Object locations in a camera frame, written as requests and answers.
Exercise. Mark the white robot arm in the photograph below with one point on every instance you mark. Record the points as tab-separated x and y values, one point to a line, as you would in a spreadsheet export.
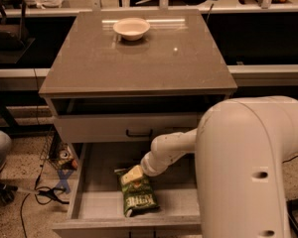
239	147

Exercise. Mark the white paper bowl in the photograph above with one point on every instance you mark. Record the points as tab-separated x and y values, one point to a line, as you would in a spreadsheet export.
131	29

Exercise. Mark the wire basket with cans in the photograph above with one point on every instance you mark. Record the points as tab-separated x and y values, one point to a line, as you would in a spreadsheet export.
57	153

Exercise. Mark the grey drawer cabinet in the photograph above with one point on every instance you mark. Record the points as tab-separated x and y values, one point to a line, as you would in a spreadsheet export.
175	68

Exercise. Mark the closed grey top drawer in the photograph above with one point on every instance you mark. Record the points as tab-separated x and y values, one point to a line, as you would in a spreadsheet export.
111	128

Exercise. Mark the black drawer handle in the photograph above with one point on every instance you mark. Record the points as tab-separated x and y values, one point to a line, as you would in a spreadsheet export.
131	134

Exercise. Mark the black bag on shelf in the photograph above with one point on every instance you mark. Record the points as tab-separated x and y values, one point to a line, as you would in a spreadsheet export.
14	38

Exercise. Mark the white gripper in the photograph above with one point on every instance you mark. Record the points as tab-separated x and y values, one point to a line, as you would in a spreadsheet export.
149	166

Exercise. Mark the open grey middle drawer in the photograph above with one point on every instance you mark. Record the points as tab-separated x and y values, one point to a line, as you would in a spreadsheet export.
96	206

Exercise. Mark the green jalapeno chip bag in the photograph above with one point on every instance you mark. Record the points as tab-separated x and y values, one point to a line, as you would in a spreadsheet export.
138	195

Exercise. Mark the blue tape cross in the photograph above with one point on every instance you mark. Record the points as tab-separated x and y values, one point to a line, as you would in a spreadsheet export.
64	175

